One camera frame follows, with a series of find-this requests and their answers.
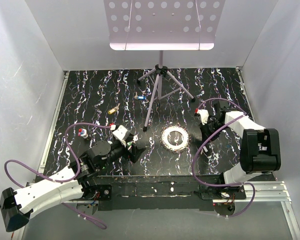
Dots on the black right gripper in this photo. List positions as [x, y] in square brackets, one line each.
[205, 134]

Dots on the plain silver key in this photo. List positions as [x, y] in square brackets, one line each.
[131, 140]

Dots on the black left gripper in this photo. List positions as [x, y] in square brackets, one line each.
[132, 155]

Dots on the key with yellow tag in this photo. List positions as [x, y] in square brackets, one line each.
[113, 110]

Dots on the key with blue tag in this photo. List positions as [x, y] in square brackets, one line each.
[139, 97]

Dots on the white perforated music stand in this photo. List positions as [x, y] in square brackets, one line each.
[163, 25]

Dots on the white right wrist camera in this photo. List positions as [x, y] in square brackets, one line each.
[203, 115]

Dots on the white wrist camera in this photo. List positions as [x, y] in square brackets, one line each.
[119, 132]
[203, 115]

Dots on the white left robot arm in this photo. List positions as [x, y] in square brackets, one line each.
[73, 182]

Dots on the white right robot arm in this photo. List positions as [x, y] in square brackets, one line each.
[259, 149]

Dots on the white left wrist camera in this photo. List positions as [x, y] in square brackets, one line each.
[119, 132]

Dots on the key with black tag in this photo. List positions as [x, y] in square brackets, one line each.
[204, 151]

